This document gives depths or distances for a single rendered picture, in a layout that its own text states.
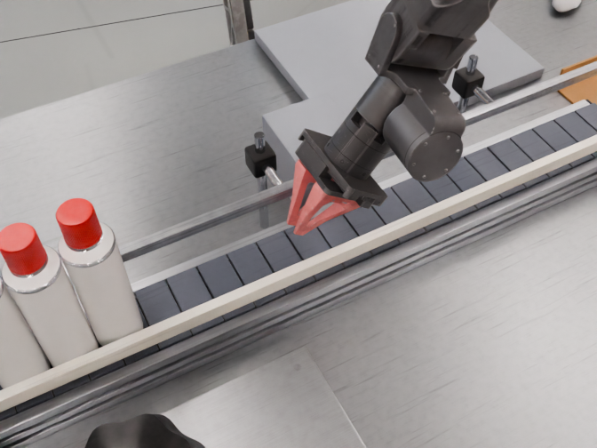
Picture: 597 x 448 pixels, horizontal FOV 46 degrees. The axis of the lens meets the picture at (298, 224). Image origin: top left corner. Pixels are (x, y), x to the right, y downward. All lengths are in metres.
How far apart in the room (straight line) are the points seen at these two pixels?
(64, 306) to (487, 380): 0.46
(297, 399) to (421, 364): 0.16
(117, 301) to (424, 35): 0.38
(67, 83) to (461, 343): 1.94
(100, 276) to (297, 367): 0.23
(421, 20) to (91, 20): 2.24
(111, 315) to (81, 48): 2.02
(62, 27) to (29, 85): 0.33
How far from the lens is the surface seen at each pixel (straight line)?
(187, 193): 0.98
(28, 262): 0.64
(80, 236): 0.64
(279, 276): 0.78
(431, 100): 0.67
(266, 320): 0.81
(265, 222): 0.92
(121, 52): 2.63
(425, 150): 0.66
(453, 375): 0.83
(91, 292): 0.70
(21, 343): 0.72
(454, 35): 0.68
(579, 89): 1.20
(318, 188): 0.74
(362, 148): 0.73
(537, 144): 1.01
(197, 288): 0.82
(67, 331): 0.72
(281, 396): 0.75
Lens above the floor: 1.55
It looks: 51 degrees down
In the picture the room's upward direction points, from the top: straight up
